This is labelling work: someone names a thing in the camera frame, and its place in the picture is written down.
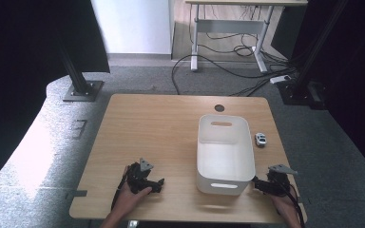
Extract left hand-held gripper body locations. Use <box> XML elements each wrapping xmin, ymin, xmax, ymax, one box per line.
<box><xmin>125</xmin><ymin>158</ymin><xmax>156</xmax><ymax>195</ymax></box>

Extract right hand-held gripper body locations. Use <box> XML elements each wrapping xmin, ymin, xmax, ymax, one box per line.
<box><xmin>264</xmin><ymin>163</ymin><xmax>298</xmax><ymax>197</ymax></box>

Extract white plastic storage bin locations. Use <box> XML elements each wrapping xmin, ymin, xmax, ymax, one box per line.
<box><xmin>196</xmin><ymin>114</ymin><xmax>257</xmax><ymax>197</ymax></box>

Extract small white toy car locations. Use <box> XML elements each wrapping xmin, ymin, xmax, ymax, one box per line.
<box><xmin>255</xmin><ymin>132</ymin><xmax>267</xmax><ymax>147</ymax></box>

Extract person's left hand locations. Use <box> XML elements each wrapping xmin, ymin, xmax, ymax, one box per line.
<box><xmin>111</xmin><ymin>166</ymin><xmax>153</xmax><ymax>220</ymax></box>

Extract person's right hand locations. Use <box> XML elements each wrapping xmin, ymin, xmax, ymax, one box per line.
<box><xmin>269</xmin><ymin>184</ymin><xmax>302</xmax><ymax>228</ymax></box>

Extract grey floor tape strip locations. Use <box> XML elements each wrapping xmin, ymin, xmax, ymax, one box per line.
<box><xmin>65</xmin><ymin>189</ymin><xmax>88</xmax><ymax>200</ymax></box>

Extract white power strip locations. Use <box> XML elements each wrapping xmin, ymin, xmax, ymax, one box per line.
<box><xmin>269</xmin><ymin>74</ymin><xmax>292</xmax><ymax>86</ymax></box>

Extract black metal stand with baseplate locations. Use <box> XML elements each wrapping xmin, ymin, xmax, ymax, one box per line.
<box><xmin>278</xmin><ymin>0</ymin><xmax>350</xmax><ymax>111</ymax></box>
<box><xmin>56</xmin><ymin>41</ymin><xmax>105</xmax><ymax>103</ymax></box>

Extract dark curtain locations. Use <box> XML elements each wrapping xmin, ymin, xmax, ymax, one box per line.
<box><xmin>0</xmin><ymin>0</ymin><xmax>111</xmax><ymax>196</ymax></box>
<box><xmin>293</xmin><ymin>0</ymin><xmax>365</xmax><ymax>183</ymax></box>

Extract white panel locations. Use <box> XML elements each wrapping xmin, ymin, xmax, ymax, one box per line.
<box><xmin>90</xmin><ymin>0</ymin><xmax>176</xmax><ymax>55</ymax></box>

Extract white-framed wooden desk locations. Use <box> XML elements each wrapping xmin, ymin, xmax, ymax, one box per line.
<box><xmin>184</xmin><ymin>0</ymin><xmax>309</xmax><ymax>74</ymax></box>

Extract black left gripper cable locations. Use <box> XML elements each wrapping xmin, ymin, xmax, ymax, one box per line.
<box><xmin>110</xmin><ymin>172</ymin><xmax>131</xmax><ymax>212</ymax></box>

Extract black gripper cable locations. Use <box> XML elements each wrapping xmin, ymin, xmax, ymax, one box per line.
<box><xmin>274</xmin><ymin>177</ymin><xmax>307</xmax><ymax>228</ymax></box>
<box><xmin>110</xmin><ymin>172</ymin><xmax>131</xmax><ymax>212</ymax></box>

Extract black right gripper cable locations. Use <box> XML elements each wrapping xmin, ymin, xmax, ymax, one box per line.
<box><xmin>274</xmin><ymin>177</ymin><xmax>307</xmax><ymax>228</ymax></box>

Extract long black floor cable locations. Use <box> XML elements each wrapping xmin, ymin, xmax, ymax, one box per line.
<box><xmin>170</xmin><ymin>53</ymin><xmax>288</xmax><ymax>96</ymax></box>

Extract tangled black cables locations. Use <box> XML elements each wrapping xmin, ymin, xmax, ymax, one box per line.
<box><xmin>188</xmin><ymin>4</ymin><xmax>300</xmax><ymax>98</ymax></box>

